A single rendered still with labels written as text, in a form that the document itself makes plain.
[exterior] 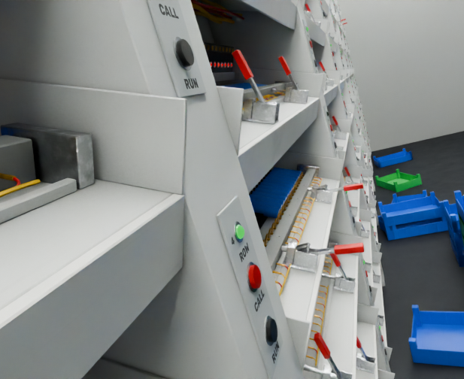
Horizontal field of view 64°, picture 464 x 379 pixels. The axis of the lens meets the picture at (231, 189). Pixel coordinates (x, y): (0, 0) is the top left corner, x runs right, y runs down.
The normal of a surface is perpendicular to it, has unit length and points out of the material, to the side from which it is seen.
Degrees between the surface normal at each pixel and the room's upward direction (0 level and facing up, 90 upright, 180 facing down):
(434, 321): 90
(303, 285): 22
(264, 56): 90
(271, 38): 90
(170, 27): 90
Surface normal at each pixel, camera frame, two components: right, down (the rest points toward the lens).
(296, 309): 0.07, -0.94
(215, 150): 0.90, -0.20
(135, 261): 0.95, 0.17
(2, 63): -0.32, 0.29
